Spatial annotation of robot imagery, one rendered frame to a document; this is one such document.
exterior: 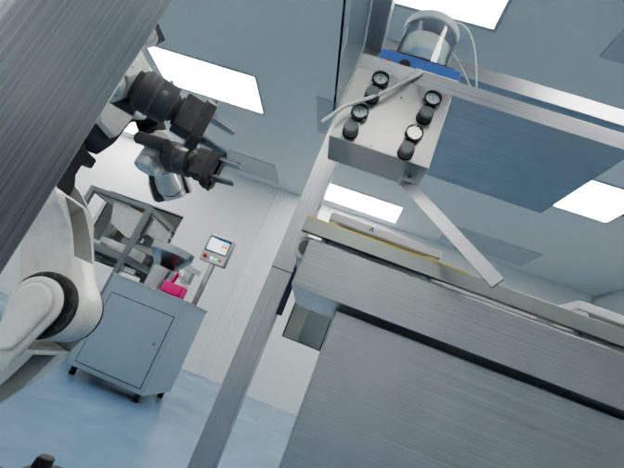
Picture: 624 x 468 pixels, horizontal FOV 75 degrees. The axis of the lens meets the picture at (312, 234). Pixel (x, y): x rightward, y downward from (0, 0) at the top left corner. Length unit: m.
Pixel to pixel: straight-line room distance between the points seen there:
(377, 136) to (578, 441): 0.69
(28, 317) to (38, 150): 0.82
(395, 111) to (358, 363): 0.53
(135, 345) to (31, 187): 3.08
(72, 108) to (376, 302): 0.68
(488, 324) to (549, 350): 0.12
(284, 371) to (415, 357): 4.91
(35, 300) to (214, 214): 5.42
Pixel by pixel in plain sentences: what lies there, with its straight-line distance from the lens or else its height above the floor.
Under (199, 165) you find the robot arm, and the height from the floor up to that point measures 1.04.
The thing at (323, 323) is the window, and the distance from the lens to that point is 5.83.
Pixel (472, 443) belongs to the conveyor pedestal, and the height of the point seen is 0.65.
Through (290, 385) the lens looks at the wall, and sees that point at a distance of 5.72.
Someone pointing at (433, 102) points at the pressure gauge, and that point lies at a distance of 0.95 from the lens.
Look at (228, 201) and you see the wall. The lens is 6.35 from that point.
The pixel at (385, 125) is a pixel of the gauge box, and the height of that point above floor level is 1.18.
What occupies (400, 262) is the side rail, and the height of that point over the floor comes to 0.92.
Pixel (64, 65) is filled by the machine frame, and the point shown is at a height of 0.74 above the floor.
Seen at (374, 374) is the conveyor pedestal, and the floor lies 0.70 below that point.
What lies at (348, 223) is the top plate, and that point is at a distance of 0.86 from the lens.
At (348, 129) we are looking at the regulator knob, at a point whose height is 1.13.
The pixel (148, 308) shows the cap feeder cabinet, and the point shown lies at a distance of 3.26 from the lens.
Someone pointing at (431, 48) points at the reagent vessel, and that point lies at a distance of 1.16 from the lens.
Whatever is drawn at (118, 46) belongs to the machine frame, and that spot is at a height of 0.77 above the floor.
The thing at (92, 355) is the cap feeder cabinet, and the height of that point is 0.18.
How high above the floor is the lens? 0.68
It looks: 17 degrees up
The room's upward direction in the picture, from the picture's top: 22 degrees clockwise
